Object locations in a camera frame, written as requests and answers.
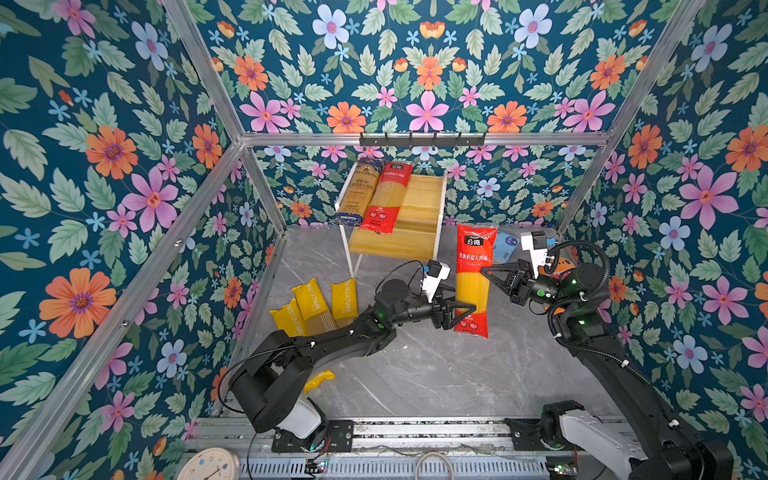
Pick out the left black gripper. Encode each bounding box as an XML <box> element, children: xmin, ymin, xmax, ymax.
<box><xmin>389</xmin><ymin>281</ymin><xmax>477</xmax><ymax>329</ymax></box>

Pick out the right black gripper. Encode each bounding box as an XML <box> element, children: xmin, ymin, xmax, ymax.
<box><xmin>484</xmin><ymin>262</ymin><xmax>577</xmax><ymax>317</ymax></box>

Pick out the red spaghetti bag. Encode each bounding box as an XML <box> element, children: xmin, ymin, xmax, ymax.
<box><xmin>360</xmin><ymin>163</ymin><xmax>413</xmax><ymax>235</ymax></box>
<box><xmin>454</xmin><ymin>225</ymin><xmax>498</xmax><ymax>338</ymax></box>

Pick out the yellow pasta bag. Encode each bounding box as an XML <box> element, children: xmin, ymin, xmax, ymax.
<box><xmin>331</xmin><ymin>279</ymin><xmax>359</xmax><ymax>328</ymax></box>
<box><xmin>270</xmin><ymin>299</ymin><xmax>336</xmax><ymax>396</ymax></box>
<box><xmin>292</xmin><ymin>278</ymin><xmax>337</xmax><ymax>335</ymax></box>

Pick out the blue gold spaghetti bag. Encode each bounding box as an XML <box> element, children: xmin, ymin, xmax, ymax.
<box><xmin>336</xmin><ymin>160</ymin><xmax>384</xmax><ymax>226</ymax></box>

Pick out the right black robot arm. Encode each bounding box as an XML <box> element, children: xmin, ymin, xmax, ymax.
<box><xmin>481</xmin><ymin>260</ymin><xmax>734</xmax><ymax>479</ymax></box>

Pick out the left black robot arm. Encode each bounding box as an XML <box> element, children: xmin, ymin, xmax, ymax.
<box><xmin>229</xmin><ymin>279</ymin><xmax>476</xmax><ymax>433</ymax></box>

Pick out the blue tissue pack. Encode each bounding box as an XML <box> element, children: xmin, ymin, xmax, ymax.
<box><xmin>493</xmin><ymin>231</ymin><xmax>519</xmax><ymax>264</ymax></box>

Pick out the orange shark plush toy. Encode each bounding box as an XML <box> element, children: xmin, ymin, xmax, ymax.
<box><xmin>538</xmin><ymin>257</ymin><xmax>576</xmax><ymax>281</ymax></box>

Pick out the white round clock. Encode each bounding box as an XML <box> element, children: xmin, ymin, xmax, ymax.
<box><xmin>177</xmin><ymin>447</ymin><xmax>241</xmax><ymax>480</ymax></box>

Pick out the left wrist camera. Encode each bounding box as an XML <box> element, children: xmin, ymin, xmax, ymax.
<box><xmin>421</xmin><ymin>260</ymin><xmax>450</xmax><ymax>303</ymax></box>

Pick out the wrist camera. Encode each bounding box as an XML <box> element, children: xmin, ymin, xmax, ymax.
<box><xmin>421</xmin><ymin>260</ymin><xmax>450</xmax><ymax>303</ymax></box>
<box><xmin>520</xmin><ymin>230</ymin><xmax>548</xmax><ymax>278</ymax></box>

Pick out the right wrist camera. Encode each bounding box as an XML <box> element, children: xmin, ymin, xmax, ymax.
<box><xmin>520</xmin><ymin>230</ymin><xmax>548</xmax><ymax>278</ymax></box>

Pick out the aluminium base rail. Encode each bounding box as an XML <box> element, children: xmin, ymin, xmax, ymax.
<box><xmin>185</xmin><ymin>416</ymin><xmax>673</xmax><ymax>457</ymax></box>

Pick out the white cable loop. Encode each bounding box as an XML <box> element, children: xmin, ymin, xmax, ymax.
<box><xmin>413</xmin><ymin>451</ymin><xmax>455</xmax><ymax>480</ymax></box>

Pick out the black hook rail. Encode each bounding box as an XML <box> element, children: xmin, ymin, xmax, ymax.
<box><xmin>358</xmin><ymin>132</ymin><xmax>486</xmax><ymax>149</ymax></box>

